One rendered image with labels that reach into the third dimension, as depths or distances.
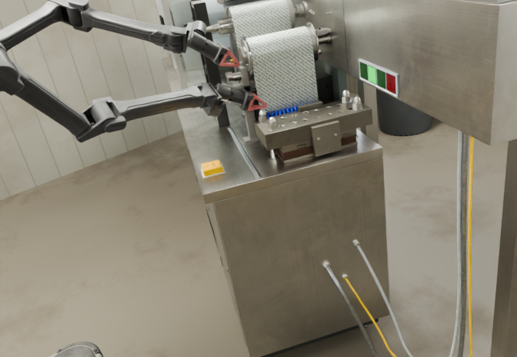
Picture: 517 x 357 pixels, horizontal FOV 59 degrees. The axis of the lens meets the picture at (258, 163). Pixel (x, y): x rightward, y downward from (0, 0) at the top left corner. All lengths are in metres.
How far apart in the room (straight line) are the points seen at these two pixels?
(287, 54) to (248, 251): 0.74
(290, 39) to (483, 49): 0.83
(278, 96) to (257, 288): 0.73
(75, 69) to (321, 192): 3.13
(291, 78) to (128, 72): 2.95
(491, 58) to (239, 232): 0.99
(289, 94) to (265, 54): 0.18
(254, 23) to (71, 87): 2.73
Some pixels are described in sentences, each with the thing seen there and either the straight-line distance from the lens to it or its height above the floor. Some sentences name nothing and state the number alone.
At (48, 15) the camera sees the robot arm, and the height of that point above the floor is 1.51.
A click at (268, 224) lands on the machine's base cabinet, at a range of 1.65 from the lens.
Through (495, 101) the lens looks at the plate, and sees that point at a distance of 1.09.
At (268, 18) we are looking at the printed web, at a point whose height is 1.34.
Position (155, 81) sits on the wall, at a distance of 4.65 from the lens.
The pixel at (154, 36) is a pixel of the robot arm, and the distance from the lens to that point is 1.71.
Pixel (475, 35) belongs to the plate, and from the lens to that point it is 1.10.
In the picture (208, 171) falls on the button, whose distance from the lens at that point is 1.65.
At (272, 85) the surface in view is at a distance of 1.74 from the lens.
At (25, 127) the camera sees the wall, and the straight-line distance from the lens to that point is 4.39.
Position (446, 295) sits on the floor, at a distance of 2.41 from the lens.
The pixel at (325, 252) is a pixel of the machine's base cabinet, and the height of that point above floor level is 0.52.
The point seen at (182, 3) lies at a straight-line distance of 2.67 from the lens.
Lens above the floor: 1.62
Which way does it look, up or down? 25 degrees down
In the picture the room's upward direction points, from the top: 10 degrees counter-clockwise
